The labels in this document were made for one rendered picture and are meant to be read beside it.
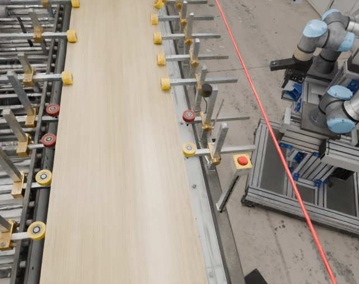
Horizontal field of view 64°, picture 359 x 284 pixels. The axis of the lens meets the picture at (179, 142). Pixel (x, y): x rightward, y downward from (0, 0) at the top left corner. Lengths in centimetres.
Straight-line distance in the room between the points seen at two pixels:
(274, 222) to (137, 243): 146
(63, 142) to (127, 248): 71
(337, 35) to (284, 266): 174
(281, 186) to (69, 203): 166
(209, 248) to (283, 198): 95
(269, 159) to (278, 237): 64
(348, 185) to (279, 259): 86
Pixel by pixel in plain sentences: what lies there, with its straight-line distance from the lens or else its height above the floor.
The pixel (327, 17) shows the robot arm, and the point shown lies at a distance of 145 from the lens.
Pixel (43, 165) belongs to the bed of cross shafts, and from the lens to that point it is 193.
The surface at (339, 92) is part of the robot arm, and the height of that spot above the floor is 127.
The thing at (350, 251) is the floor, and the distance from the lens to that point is 280.
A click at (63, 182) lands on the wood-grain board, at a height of 90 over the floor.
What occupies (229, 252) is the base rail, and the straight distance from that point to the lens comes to 166.
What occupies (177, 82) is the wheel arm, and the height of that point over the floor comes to 96.
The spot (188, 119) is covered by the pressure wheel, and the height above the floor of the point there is 91.
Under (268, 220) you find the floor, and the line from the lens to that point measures 258.
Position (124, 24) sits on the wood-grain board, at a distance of 254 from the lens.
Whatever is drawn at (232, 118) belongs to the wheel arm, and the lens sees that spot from 191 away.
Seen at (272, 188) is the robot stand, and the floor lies 21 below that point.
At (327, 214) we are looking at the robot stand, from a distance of 254.
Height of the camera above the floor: 226
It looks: 54 degrees down
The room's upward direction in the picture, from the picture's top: 7 degrees clockwise
